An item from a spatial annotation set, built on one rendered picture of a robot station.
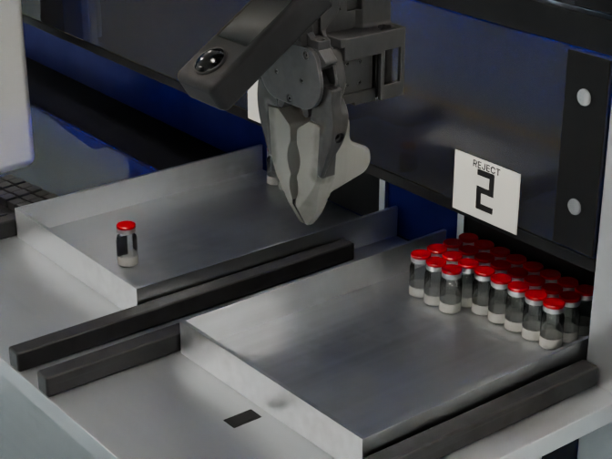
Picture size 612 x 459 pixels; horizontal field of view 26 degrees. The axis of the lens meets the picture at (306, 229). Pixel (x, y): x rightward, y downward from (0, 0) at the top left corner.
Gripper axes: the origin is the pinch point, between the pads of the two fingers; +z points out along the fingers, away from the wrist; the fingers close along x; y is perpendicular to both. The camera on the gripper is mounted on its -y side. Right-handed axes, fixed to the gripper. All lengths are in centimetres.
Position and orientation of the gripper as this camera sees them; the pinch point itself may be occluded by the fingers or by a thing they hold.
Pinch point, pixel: (299, 209)
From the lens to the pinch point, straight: 100.7
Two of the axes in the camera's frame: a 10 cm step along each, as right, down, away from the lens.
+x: -6.1, -3.2, 7.2
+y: 7.9, -2.5, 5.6
